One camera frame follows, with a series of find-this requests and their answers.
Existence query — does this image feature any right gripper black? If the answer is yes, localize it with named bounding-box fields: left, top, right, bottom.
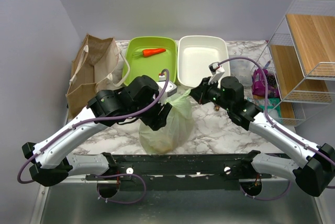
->
left=187, top=76, right=232, bottom=111

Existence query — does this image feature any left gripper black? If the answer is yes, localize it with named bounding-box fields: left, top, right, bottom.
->
left=130, top=93, right=172, bottom=130

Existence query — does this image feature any green avocado print plastic bag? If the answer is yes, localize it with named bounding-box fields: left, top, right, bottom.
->
left=139, top=89, right=195, bottom=154

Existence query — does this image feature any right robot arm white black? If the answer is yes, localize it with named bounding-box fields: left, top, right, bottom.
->
left=190, top=76, right=334, bottom=197

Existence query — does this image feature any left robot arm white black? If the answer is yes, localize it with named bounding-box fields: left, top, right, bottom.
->
left=22, top=75, right=177, bottom=187

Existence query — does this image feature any brown jute tote bag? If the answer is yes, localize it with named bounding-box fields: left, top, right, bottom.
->
left=66, top=34, right=130, bottom=120

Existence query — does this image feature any white plastic tray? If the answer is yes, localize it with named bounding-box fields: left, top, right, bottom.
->
left=177, top=35, right=229, bottom=88

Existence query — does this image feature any green plastic tray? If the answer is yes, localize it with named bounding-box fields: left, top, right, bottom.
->
left=122, top=37, right=177, bottom=86

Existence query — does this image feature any purple snack packet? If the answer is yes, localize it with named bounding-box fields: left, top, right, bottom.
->
left=252, top=69, right=280, bottom=98

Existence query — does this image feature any orange toy carrot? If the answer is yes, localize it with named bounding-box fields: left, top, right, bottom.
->
left=133, top=48, right=166, bottom=58

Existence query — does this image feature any teal snack packet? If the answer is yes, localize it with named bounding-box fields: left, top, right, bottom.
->
left=247, top=97, right=281, bottom=119

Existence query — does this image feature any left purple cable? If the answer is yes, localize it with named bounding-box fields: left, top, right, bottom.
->
left=17, top=68, right=170, bottom=184

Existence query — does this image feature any purple cable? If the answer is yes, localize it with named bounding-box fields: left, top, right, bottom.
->
left=209, top=57, right=335, bottom=201
left=17, top=68, right=170, bottom=184

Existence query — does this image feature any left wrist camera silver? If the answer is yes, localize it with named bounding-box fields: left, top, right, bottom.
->
left=157, top=73, right=177, bottom=104

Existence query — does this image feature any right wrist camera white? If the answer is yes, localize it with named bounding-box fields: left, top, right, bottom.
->
left=208, top=62, right=225, bottom=84

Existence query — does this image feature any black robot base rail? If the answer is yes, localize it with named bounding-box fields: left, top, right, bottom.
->
left=86, top=151, right=272, bottom=193

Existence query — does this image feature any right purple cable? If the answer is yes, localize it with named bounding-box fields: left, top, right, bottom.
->
left=209, top=57, right=335, bottom=201

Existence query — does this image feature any white wire shelf rack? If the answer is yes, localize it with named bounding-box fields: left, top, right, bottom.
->
left=257, top=0, right=334, bottom=127

